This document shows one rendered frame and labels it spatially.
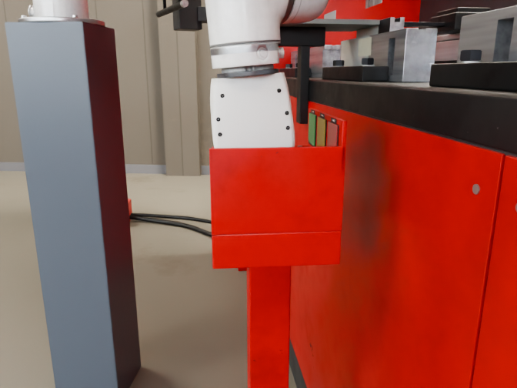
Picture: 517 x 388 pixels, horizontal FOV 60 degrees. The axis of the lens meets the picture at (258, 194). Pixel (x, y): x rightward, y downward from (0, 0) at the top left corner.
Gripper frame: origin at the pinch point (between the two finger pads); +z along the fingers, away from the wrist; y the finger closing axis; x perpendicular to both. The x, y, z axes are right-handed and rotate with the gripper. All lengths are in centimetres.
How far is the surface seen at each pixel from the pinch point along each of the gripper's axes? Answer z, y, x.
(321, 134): -6.2, -9.6, -4.6
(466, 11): -24, -54, -49
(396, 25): -22, -34, -38
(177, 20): -42, 20, -191
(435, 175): -2.9, -18.7, 10.5
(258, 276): 12.7, 0.9, -2.0
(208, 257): 73, 17, -153
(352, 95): -9.9, -18.3, -18.3
